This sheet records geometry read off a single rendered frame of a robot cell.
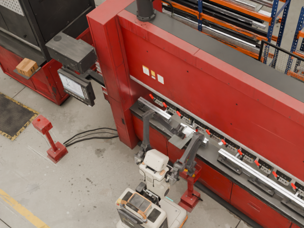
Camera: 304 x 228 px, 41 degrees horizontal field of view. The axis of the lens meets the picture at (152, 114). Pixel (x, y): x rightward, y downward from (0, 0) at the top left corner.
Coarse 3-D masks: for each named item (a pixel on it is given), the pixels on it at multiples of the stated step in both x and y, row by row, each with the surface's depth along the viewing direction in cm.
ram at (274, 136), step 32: (128, 32) 409; (128, 64) 456; (160, 64) 408; (160, 96) 454; (192, 96) 407; (224, 96) 368; (224, 128) 405; (256, 128) 367; (288, 128) 335; (288, 160) 365
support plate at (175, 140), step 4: (184, 128) 467; (172, 136) 462; (176, 136) 462; (188, 136) 460; (192, 136) 460; (172, 140) 459; (176, 140) 458; (180, 140) 458; (184, 140) 457; (188, 140) 457; (176, 144) 455; (180, 144) 455; (184, 144) 454; (180, 148) 451
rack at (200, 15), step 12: (168, 0) 602; (216, 0) 543; (276, 0) 484; (288, 0) 530; (192, 12) 587; (252, 12) 519; (276, 12) 499; (228, 24) 560; (252, 36) 548; (240, 48) 579; (264, 60) 566
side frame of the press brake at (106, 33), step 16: (112, 0) 412; (128, 0) 410; (160, 0) 443; (96, 16) 399; (112, 16) 397; (96, 32) 411; (112, 32) 408; (96, 48) 436; (112, 48) 421; (112, 64) 435; (112, 80) 462; (128, 80) 475; (112, 96) 494; (128, 96) 494; (144, 96) 524; (112, 112) 529; (128, 112) 513; (128, 128) 534; (128, 144) 571
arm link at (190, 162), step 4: (204, 136) 415; (200, 140) 416; (196, 144) 419; (196, 148) 420; (192, 152) 423; (196, 152) 426; (192, 156) 424; (188, 160) 428; (192, 160) 426; (188, 164) 428; (192, 164) 429; (188, 168) 429
